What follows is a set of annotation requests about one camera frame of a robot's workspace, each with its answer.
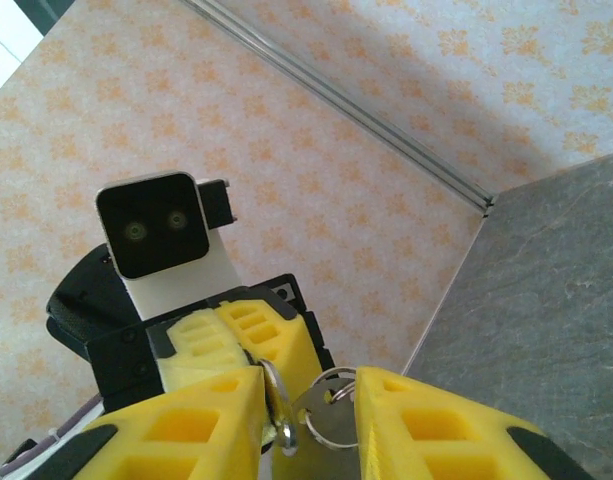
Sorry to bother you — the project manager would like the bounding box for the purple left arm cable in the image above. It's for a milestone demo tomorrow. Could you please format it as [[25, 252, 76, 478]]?
[[0, 394, 105, 480]]

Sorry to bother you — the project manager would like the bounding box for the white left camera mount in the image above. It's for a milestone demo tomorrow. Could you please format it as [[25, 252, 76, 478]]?
[[123, 177, 247, 321]]

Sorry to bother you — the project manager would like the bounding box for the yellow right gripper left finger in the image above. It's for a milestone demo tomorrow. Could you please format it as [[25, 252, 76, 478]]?
[[68, 367, 267, 480]]

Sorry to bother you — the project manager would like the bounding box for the black camera cable plug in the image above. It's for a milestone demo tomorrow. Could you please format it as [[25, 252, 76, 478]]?
[[198, 178, 238, 232]]

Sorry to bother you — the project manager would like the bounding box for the aluminium corner post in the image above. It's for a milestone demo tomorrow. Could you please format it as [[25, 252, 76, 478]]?
[[178, 0, 496, 220]]

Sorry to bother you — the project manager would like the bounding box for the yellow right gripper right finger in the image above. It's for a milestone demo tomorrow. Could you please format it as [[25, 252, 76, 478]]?
[[353, 366, 595, 480]]

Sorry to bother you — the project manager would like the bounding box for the plain silver key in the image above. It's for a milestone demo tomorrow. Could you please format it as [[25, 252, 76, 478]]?
[[290, 382, 363, 450]]

